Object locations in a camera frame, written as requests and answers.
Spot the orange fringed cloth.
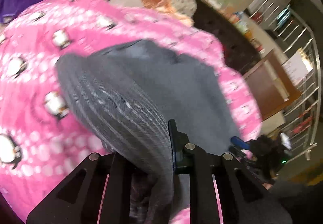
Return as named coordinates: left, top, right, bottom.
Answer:
left=141, top=0, right=194, bottom=26

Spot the brown wooden cabinet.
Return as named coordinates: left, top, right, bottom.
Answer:
left=243, top=51, right=301, bottom=120

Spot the grey pinstripe suit jacket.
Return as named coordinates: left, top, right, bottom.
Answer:
left=55, top=40, right=240, bottom=223

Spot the pink penguin print blanket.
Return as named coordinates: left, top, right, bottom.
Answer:
left=1, top=0, right=261, bottom=221

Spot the dark wooden nightstand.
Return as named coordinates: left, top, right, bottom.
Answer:
left=193, top=0, right=261, bottom=75

